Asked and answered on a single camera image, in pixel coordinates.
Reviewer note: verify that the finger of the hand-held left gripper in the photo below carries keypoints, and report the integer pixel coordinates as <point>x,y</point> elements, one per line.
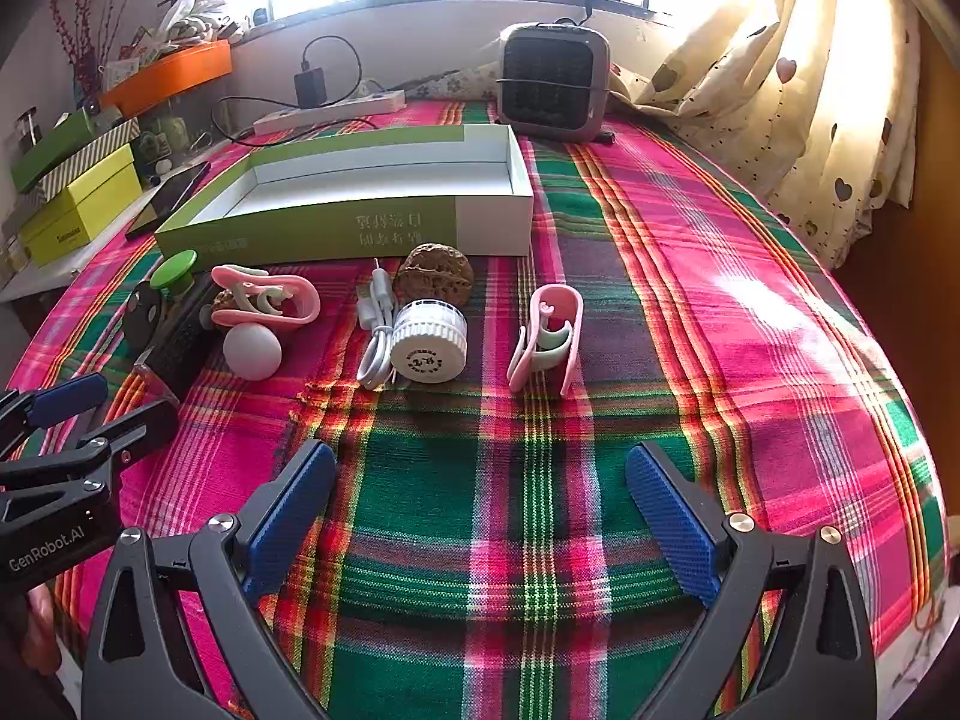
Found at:
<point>67,397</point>
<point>135,431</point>

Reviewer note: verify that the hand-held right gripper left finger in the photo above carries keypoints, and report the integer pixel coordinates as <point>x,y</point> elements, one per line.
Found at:
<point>292,510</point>

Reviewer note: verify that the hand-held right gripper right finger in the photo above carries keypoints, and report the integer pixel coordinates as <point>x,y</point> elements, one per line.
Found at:
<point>667,517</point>

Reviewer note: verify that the black rectangular gadget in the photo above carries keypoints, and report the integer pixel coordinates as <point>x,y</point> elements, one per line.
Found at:
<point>180,349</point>

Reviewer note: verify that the black round disc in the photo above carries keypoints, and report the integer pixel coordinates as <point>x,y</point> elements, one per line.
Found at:
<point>142,311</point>

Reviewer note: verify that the small white round-top gadget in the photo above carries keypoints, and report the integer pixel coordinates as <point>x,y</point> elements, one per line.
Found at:
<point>251,351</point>

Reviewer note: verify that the brown walnut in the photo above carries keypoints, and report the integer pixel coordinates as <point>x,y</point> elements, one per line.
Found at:
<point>225,311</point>
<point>435,274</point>

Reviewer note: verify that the green-topped white knob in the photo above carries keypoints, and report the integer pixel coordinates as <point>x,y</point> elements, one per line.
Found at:
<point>174,270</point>

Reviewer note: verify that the pink plastic clip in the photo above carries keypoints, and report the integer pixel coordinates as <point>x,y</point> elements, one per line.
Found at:
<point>300,307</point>
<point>570,345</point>

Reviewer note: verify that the green and white cardboard box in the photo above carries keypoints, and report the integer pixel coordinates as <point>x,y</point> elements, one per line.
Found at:
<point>300,229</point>

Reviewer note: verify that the person's left hand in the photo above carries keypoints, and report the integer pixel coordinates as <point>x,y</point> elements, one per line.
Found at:
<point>43,630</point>

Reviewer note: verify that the white shelf board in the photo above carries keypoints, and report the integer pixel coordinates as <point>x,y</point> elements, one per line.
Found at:
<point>45,274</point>

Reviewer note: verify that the pink green plaid blanket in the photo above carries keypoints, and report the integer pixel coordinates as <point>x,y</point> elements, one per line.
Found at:
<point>480,502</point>

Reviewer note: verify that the yellow-green cardboard box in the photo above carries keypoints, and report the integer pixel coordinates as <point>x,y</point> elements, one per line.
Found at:
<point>82,206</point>

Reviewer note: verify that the black smartphone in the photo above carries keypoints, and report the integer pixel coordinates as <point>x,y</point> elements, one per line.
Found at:
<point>169,199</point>

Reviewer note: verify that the dark green box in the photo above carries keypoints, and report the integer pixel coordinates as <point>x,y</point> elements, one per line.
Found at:
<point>45,154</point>

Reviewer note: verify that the striped cardboard box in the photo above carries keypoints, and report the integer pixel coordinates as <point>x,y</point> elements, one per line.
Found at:
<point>90,154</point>

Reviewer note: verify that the glass jar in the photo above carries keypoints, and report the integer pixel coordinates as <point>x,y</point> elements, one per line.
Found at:
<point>28,131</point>

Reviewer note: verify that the clear plastic storage box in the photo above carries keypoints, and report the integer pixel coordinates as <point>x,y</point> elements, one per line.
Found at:
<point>176,124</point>

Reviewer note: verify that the orange box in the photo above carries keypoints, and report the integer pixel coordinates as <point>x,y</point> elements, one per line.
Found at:
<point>172,71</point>

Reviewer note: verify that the red flower branches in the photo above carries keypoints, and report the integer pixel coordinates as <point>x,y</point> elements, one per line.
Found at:
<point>75,37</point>

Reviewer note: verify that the white power strip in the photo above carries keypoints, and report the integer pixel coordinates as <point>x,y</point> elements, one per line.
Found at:
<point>337,109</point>

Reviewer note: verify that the black charger adapter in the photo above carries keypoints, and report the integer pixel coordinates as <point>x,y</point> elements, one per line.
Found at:
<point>310,88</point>

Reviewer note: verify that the white gloves bundle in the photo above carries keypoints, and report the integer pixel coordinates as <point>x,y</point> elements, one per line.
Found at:
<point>195,15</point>

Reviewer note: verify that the grey portable heater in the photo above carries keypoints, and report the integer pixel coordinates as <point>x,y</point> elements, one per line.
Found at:
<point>555,82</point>

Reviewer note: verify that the cream heart-print curtain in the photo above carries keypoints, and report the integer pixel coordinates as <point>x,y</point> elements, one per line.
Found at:
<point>825,90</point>

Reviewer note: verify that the floral cloth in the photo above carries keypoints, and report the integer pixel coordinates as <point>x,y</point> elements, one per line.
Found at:
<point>465,82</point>

